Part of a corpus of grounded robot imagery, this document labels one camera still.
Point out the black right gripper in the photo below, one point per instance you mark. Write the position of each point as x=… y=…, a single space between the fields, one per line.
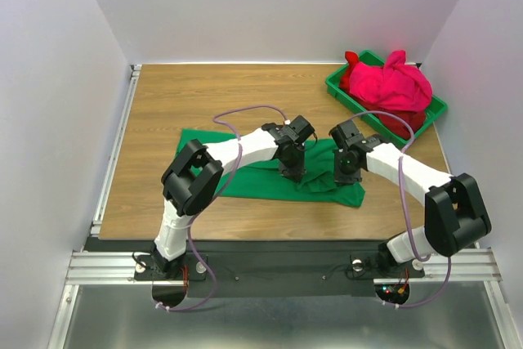
x=347 y=176

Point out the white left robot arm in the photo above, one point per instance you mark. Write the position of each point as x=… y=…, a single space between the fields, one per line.
x=191 y=180

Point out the green t shirt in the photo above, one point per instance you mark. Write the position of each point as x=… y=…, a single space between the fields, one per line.
x=263 y=181

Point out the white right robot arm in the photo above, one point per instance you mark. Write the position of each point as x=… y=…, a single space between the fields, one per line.
x=455 y=215

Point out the green plastic bin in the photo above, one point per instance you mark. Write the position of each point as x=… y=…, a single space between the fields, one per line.
x=436 y=108

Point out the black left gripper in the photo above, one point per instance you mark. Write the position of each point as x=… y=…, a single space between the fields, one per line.
x=295 y=173

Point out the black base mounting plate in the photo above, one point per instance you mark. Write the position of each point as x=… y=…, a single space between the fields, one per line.
x=282 y=268

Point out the pink t shirt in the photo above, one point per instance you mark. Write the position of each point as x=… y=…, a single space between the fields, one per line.
x=394 y=86

